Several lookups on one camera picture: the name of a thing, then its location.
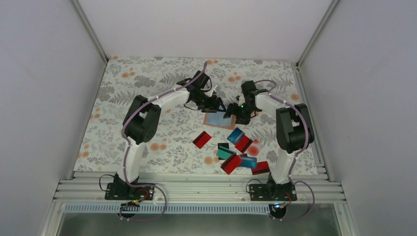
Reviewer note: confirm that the floral patterned table mat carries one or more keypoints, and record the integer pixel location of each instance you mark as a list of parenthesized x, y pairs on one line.
[(171, 150)]

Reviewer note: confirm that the teal green card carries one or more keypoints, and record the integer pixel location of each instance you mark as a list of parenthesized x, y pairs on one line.
[(224, 153)]

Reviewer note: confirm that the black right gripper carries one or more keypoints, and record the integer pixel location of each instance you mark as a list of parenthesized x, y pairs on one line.
[(232, 109)]

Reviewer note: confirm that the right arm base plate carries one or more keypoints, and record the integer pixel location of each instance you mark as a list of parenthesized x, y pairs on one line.
[(277, 193)]

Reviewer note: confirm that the red card centre upright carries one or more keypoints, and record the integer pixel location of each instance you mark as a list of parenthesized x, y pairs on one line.
[(243, 144)]

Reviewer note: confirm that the light blue card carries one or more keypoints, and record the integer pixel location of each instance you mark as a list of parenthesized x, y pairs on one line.
[(248, 162)]

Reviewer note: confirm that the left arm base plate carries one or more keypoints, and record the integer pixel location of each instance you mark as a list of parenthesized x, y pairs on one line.
[(124, 192)]

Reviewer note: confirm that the perforated grey cable tray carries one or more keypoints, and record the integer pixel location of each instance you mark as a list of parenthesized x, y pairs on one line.
[(175, 208)]

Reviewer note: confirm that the aluminium rail frame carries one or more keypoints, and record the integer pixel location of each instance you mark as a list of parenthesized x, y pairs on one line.
[(197, 188)]

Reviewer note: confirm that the red card lower centre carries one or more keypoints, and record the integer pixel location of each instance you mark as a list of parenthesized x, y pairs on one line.
[(231, 163)]

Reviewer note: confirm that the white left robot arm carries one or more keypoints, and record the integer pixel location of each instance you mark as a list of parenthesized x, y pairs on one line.
[(142, 119)]

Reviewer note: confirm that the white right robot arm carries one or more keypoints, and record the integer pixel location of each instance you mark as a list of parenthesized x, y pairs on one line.
[(294, 130)]

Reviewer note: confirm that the red card near wallet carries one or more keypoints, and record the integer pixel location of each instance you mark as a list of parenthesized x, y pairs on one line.
[(201, 139)]

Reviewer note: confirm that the tan leather card holder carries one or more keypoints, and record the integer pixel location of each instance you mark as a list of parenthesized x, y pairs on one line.
[(218, 120)]

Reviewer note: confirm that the black card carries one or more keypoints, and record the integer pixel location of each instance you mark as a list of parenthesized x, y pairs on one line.
[(223, 145)]

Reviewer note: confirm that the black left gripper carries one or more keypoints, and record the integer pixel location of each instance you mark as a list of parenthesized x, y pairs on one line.
[(211, 107)]

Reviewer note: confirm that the red card bottom right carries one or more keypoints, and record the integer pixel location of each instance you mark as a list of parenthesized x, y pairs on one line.
[(261, 168)]

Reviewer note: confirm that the blue card middle upright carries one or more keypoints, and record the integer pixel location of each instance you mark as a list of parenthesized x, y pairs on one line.
[(235, 136)]

